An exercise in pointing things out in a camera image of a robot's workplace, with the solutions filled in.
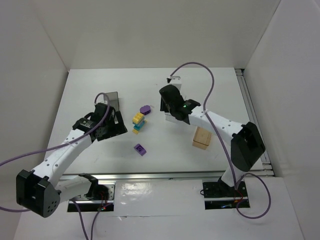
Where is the teal lego figure piece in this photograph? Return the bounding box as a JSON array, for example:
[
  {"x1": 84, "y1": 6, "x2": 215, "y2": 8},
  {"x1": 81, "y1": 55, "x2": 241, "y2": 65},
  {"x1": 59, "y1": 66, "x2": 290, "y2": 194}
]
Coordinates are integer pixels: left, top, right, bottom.
[{"x1": 132, "y1": 120, "x2": 147, "y2": 134}]

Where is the yellow lego brick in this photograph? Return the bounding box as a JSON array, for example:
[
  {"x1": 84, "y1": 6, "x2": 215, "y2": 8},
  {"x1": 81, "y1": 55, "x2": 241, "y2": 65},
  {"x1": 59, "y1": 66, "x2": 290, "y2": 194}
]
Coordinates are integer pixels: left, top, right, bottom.
[{"x1": 132, "y1": 112, "x2": 145, "y2": 125}]

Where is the purple sloped lego brick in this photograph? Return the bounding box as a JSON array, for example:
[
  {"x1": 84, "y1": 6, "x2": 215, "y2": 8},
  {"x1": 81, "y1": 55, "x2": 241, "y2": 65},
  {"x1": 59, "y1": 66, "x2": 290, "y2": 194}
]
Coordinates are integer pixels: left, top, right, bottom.
[{"x1": 133, "y1": 143, "x2": 147, "y2": 156}]

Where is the purple rounded lego brick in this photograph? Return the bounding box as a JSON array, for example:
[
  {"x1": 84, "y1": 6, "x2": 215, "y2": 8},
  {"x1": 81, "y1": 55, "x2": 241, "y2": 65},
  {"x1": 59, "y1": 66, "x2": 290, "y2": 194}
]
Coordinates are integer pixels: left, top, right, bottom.
[{"x1": 139, "y1": 105, "x2": 151, "y2": 116}]

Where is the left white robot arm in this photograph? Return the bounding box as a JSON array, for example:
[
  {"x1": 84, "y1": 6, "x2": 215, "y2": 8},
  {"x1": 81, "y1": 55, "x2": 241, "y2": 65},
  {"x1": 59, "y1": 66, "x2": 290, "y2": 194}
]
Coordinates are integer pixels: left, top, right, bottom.
[{"x1": 16, "y1": 102, "x2": 128, "y2": 218}]

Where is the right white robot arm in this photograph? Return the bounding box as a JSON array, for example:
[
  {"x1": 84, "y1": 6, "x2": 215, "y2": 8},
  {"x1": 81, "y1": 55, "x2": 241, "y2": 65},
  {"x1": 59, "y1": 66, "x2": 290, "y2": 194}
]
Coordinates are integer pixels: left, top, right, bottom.
[{"x1": 159, "y1": 84, "x2": 266, "y2": 188}]

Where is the clear plastic container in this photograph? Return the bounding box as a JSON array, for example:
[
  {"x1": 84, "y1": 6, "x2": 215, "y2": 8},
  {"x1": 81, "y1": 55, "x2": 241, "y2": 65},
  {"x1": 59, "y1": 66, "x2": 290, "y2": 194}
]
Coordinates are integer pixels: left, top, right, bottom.
[{"x1": 164, "y1": 111, "x2": 185, "y2": 123}]

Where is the smoky grey plastic container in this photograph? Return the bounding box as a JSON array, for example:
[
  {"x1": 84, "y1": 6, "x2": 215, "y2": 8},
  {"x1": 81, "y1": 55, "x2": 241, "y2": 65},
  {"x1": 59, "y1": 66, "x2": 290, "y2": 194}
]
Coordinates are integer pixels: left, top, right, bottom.
[{"x1": 103, "y1": 91, "x2": 120, "y2": 112}]

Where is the orange tinted plastic container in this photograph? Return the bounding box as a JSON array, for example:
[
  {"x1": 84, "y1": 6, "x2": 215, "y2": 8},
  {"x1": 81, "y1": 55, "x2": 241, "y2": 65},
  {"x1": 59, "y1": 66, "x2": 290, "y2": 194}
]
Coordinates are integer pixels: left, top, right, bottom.
[{"x1": 192, "y1": 127, "x2": 212, "y2": 150}]

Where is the aluminium rail front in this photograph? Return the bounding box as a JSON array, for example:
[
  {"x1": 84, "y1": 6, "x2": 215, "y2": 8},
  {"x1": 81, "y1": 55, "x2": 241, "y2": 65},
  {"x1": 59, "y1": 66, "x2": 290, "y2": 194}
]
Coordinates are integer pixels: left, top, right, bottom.
[{"x1": 59, "y1": 170, "x2": 226, "y2": 182}]

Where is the aluminium rail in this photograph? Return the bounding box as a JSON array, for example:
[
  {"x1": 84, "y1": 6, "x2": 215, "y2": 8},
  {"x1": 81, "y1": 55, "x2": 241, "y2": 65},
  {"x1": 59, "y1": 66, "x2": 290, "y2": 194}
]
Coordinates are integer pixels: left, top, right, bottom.
[
  {"x1": 234, "y1": 68, "x2": 275, "y2": 177},
  {"x1": 59, "y1": 170, "x2": 226, "y2": 182}
]

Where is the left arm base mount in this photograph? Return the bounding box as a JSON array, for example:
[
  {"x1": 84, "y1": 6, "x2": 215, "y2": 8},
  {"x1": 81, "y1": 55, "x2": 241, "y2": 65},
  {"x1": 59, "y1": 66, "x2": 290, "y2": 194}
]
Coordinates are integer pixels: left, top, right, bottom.
[{"x1": 74, "y1": 182, "x2": 116, "y2": 213}]

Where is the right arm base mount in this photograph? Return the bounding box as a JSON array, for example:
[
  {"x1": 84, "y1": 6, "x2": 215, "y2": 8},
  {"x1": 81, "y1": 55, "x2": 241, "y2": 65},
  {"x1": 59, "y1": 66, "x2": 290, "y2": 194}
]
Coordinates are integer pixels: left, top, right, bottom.
[{"x1": 200, "y1": 181, "x2": 250, "y2": 210}]

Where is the aluminium rail right side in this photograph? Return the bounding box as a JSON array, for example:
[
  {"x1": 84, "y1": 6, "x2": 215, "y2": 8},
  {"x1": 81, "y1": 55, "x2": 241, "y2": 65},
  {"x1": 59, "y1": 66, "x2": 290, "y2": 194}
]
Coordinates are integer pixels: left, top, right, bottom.
[{"x1": 234, "y1": 68, "x2": 275, "y2": 177}]

